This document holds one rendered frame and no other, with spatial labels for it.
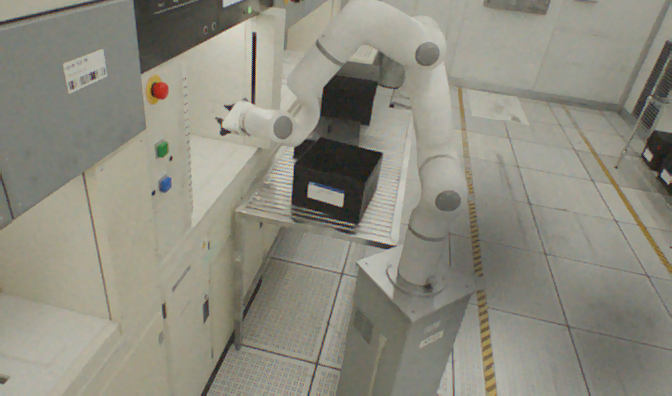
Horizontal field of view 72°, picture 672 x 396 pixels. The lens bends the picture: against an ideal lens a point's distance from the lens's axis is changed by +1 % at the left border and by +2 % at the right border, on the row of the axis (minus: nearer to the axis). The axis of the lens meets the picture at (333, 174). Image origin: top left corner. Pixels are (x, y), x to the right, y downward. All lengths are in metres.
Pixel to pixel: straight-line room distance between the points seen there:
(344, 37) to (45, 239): 0.80
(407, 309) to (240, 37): 1.10
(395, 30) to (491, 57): 4.85
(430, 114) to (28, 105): 0.84
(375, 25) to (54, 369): 1.01
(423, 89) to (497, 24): 4.68
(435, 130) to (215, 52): 0.95
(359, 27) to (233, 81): 0.83
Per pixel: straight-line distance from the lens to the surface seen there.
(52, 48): 0.85
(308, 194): 1.69
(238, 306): 2.02
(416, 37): 1.06
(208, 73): 1.87
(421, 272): 1.45
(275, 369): 2.17
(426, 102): 1.17
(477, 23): 5.81
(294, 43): 3.26
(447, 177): 1.22
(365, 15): 1.11
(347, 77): 2.39
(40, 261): 1.25
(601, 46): 6.12
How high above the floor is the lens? 1.75
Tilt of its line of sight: 30 degrees down
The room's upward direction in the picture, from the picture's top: 7 degrees clockwise
